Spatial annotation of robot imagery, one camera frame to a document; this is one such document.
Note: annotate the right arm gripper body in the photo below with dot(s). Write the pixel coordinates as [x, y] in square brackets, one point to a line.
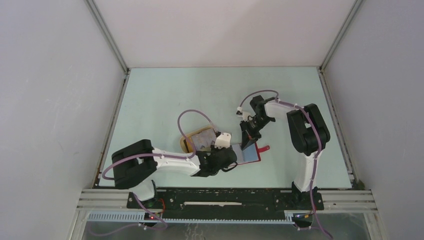
[253, 127]

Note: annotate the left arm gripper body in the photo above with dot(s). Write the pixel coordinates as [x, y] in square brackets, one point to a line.
[214, 150]

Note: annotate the red leather card holder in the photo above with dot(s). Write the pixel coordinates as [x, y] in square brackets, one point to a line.
[251, 154]

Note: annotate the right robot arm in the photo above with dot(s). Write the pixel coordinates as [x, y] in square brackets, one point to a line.
[308, 131]

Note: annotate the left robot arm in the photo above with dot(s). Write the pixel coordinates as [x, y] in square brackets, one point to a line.
[134, 164]

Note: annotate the silver VIP card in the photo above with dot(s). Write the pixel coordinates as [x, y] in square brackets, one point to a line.
[204, 138]

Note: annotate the beige oval plastic tray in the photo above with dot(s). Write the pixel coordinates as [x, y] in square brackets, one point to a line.
[186, 147]

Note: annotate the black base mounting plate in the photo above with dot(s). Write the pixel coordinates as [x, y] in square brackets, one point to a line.
[239, 204]

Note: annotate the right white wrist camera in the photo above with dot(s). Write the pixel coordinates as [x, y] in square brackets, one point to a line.
[244, 115]

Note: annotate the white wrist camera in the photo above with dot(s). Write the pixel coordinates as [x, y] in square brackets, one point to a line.
[244, 115]
[223, 140]

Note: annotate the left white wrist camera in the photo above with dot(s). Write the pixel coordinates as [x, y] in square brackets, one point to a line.
[223, 140]

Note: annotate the aluminium frame rail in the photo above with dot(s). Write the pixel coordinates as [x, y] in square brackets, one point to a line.
[122, 205]

